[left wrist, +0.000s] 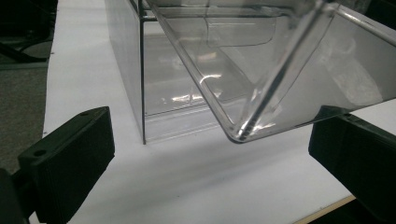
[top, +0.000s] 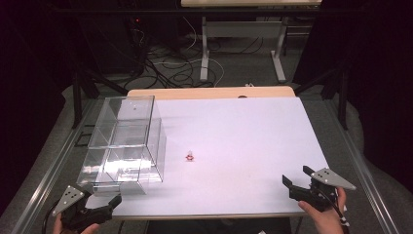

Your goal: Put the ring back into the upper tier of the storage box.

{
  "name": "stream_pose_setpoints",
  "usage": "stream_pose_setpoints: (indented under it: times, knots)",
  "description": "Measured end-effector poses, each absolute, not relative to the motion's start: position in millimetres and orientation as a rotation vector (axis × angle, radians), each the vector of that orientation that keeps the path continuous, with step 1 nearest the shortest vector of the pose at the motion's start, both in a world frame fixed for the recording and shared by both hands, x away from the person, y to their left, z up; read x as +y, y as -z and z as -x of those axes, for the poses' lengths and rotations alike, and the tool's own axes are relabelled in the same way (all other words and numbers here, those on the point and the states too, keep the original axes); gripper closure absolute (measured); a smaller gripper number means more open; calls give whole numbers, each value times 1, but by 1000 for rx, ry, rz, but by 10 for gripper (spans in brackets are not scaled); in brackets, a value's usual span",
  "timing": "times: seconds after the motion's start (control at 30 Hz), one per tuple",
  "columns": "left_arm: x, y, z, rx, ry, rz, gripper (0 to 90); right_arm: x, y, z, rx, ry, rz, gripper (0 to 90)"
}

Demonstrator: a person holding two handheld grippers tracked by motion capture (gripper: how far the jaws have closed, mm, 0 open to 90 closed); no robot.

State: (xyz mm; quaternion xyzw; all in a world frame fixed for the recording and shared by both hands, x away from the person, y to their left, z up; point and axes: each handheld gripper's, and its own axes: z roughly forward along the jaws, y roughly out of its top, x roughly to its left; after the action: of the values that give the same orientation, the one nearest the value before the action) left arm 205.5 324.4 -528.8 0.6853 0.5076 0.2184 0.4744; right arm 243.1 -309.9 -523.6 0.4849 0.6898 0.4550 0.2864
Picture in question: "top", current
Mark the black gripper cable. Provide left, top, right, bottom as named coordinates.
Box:
left=41, top=208, right=62, bottom=234
left=319, top=189, right=351, bottom=234

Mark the bundle of black floor cables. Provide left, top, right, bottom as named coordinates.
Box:
left=130, top=19, right=265, bottom=90

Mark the white floor cable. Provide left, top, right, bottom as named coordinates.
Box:
left=152, top=16, right=226, bottom=88

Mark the person's right hand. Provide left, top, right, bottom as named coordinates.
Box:
left=297, top=188, right=349, bottom=234

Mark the person's left hand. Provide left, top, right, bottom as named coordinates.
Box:
left=53, top=215, right=101, bottom=234

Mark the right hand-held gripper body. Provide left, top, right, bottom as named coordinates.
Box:
left=288, top=168, right=357, bottom=213

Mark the person's dark clothing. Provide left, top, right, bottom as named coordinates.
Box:
left=144, top=216, right=293, bottom=234

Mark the black curtain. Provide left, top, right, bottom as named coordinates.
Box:
left=0, top=0, right=82, bottom=215
left=291, top=0, right=413, bottom=193

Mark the small black frame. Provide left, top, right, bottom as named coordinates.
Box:
left=73, top=124, right=96, bottom=148

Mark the aluminium rail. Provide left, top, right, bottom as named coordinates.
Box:
left=9, top=98, right=100, bottom=234
left=319, top=98, right=394, bottom=234

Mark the clear acrylic drawer box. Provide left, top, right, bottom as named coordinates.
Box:
left=76, top=95, right=168, bottom=197

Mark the white table mat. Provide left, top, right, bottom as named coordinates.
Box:
left=85, top=97, right=329, bottom=218

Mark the black computer tower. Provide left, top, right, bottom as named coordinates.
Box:
left=77, top=14, right=149, bottom=76

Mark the black metal stand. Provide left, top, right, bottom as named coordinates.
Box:
left=71, top=64, right=130, bottom=130
left=293, top=62, right=351, bottom=131

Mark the white metal desk frame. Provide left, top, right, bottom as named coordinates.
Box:
left=179, top=0, right=323, bottom=83

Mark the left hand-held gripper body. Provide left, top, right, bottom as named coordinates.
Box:
left=52, top=184, right=114, bottom=232

